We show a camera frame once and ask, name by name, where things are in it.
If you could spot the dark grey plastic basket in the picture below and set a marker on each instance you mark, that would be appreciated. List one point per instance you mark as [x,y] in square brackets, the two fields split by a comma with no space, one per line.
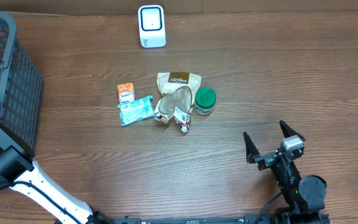
[21,84]

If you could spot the green lid jar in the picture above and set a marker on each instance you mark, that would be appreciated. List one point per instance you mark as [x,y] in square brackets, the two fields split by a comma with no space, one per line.
[205,100]

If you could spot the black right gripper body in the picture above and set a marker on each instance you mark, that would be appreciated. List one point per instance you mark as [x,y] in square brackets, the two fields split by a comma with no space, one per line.
[266,160]

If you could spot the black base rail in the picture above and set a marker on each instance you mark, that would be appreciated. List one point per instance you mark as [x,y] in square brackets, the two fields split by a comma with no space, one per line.
[197,220]

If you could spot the beige brown snack bag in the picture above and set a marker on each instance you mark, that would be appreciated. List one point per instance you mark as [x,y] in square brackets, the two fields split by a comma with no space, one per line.
[178,98]

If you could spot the white barcode scanner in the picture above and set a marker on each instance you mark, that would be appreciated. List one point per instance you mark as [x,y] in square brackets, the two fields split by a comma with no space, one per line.
[152,26]

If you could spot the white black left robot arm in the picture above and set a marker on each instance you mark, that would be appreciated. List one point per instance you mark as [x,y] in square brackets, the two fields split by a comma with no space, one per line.
[21,173]

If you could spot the orange tissue pack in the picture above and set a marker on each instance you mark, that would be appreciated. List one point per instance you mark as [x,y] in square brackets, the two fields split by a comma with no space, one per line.
[126,93]

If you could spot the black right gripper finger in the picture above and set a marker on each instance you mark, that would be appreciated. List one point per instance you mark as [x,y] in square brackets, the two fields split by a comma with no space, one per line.
[288,131]
[251,151]

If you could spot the teal wipes packet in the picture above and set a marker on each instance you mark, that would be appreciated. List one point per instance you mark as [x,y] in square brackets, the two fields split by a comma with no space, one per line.
[137,110]

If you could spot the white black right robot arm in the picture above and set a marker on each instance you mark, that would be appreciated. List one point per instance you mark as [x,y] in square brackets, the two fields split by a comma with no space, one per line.
[300,199]

